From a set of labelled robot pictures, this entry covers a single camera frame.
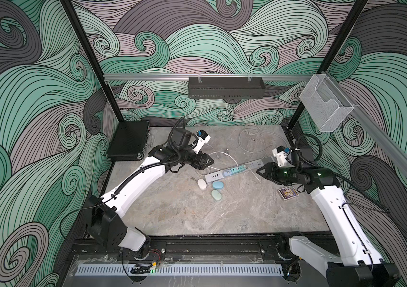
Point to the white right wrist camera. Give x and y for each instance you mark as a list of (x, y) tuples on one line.
[(281, 155)]

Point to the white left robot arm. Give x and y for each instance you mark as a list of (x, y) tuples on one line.
[(103, 215)]

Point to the white slotted cable duct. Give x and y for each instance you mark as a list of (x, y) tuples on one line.
[(183, 269)]

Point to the blue earbud case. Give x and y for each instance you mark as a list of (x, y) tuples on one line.
[(218, 185)]

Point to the white earbud case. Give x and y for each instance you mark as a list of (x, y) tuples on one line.
[(202, 184)]

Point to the blue USB wall charger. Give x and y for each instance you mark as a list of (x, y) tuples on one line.
[(227, 173)]

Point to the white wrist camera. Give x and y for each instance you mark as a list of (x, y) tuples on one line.
[(202, 139), (281, 155)]

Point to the green earbud case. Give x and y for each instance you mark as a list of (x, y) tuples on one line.
[(216, 195)]

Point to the black carbon-pattern briefcase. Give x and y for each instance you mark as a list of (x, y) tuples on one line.
[(129, 141)]

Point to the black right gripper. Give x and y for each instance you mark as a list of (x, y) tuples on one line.
[(269, 171)]

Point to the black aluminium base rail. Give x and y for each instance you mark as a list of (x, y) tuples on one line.
[(267, 246)]

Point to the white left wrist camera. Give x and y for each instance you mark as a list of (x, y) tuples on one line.
[(202, 139)]

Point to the teal wall charger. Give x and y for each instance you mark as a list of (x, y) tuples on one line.
[(238, 169)]

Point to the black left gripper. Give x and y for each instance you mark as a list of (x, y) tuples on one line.
[(199, 160)]

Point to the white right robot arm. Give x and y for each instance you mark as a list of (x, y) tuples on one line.
[(358, 264)]

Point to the white power strip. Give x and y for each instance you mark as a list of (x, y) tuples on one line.
[(250, 166)]

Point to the aluminium wall rail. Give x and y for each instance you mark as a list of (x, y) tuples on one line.
[(185, 77)]

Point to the aluminium right side rail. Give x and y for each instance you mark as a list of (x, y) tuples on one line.
[(385, 121)]

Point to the black perforated wall tray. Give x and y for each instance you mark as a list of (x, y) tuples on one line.
[(231, 89)]

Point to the clear acrylic wall holder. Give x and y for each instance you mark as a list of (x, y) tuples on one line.
[(326, 102)]

